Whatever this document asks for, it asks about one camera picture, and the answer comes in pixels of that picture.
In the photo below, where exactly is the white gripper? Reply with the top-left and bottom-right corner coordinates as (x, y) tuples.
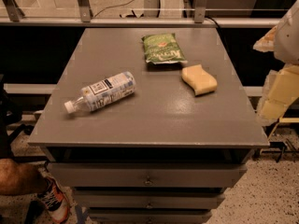
(253, 0), (299, 126)

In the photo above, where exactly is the green jalapeno chip bag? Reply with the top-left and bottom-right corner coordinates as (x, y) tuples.
(142, 33), (187, 64)

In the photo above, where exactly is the yellow sponge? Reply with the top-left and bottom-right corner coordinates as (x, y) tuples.
(181, 64), (218, 96)

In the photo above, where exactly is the grey drawer cabinet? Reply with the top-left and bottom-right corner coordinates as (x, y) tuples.
(29, 28), (268, 213)

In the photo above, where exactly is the clear plastic water bottle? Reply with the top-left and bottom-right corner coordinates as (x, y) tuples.
(64, 71), (135, 114)

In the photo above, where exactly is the bottom grey drawer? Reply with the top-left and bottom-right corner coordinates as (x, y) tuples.
(89, 210), (211, 224)

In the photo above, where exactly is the grey drawer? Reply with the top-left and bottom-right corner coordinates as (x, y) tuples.
(48, 163), (247, 188)
(74, 190), (225, 209)
(89, 210), (211, 224)

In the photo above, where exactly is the top grey drawer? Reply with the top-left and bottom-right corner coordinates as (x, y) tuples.
(48, 163), (247, 188)

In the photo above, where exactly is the middle grey drawer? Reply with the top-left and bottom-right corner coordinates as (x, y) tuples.
(74, 190), (225, 209)

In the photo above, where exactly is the orange white sneaker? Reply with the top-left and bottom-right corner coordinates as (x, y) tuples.
(37, 177), (70, 224)

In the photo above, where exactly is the black chair base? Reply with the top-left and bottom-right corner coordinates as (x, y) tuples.
(0, 75), (33, 159)

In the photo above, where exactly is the person's bare leg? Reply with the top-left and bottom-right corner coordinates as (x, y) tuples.
(0, 159), (49, 196)

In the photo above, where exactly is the cable on floor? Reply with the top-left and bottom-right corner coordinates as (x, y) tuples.
(93, 0), (171, 19)

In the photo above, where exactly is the metal railing frame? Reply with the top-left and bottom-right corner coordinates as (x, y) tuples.
(1, 0), (279, 28)

